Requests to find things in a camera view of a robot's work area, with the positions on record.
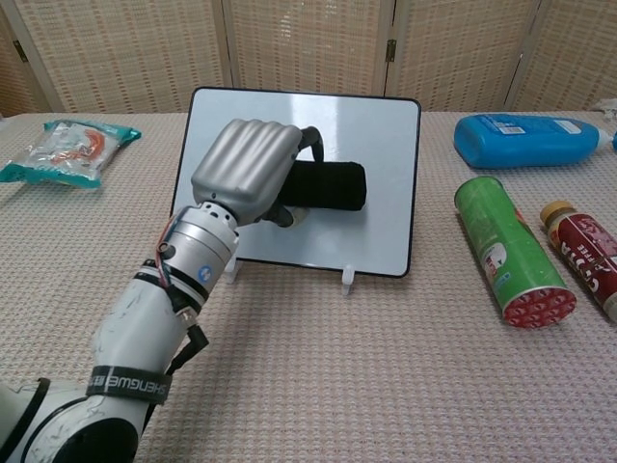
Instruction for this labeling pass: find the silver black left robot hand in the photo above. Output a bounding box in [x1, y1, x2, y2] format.
[190, 118, 325, 228]

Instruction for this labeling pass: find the black eraser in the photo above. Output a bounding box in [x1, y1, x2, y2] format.
[277, 161, 368, 214]

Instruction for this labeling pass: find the black-framed small whiteboard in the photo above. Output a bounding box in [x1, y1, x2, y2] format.
[169, 86, 423, 279]

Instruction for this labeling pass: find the woven bamboo folding screen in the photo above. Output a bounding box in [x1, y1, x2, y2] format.
[0, 0, 617, 117]

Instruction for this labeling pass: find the teal clear snack packet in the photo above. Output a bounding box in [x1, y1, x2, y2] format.
[0, 119, 143, 190]

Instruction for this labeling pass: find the beige woven tablecloth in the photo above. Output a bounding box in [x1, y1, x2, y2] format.
[0, 98, 617, 463]

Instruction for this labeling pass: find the blue pump lotion bottle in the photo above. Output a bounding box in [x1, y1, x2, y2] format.
[452, 112, 617, 170]

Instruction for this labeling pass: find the green chip can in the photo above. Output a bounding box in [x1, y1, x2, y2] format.
[454, 176, 578, 330]

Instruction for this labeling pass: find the red label coffee bottle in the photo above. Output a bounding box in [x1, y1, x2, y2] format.
[539, 200, 617, 323]

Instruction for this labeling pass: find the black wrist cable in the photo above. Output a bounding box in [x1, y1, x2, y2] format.
[153, 216, 211, 377]

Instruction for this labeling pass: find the black velcro arm strap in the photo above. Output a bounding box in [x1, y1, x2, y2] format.
[85, 365, 174, 404]

